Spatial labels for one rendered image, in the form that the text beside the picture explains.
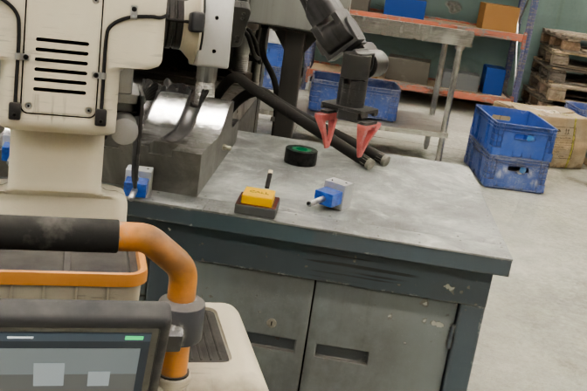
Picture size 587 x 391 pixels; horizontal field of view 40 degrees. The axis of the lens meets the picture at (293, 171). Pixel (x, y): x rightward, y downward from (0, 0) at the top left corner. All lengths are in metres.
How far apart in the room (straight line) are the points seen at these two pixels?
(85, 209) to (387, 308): 0.69
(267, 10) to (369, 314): 1.08
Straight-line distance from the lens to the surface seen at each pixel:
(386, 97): 5.43
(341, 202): 1.66
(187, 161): 1.61
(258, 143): 2.11
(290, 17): 2.41
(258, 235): 1.56
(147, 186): 1.55
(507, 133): 5.19
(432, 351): 1.71
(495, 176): 5.25
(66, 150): 1.23
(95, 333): 0.83
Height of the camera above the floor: 1.31
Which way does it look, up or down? 16 degrees down
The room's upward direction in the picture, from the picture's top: 8 degrees clockwise
